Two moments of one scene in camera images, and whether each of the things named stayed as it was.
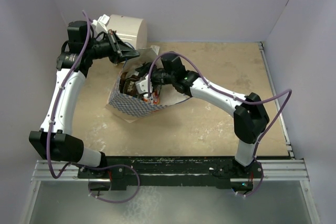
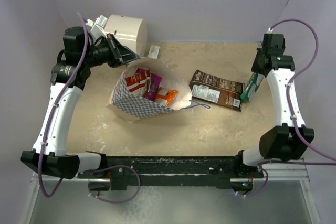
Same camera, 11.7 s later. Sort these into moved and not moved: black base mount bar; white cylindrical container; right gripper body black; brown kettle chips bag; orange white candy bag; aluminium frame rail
Moved: right gripper body black; orange white candy bag; brown kettle chips bag
Not moved: black base mount bar; aluminium frame rail; white cylindrical container
